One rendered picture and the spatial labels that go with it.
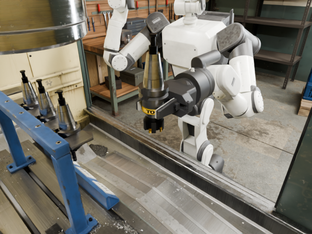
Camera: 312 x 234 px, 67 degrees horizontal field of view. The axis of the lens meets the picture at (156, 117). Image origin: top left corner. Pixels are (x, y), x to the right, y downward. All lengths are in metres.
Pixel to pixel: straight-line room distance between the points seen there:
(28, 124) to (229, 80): 0.55
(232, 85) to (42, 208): 0.72
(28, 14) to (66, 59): 1.28
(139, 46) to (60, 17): 0.96
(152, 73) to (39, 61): 1.06
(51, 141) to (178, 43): 0.69
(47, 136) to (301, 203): 0.84
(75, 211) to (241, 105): 0.59
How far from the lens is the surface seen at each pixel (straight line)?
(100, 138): 1.59
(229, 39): 1.00
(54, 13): 0.26
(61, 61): 1.51
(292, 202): 1.01
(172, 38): 1.09
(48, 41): 0.26
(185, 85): 0.56
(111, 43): 1.16
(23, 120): 0.74
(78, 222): 0.77
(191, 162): 1.17
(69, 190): 0.68
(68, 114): 0.63
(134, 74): 3.36
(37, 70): 1.46
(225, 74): 0.64
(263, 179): 2.41
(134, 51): 1.19
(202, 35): 1.03
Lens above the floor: 1.56
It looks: 30 degrees down
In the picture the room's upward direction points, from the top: straight up
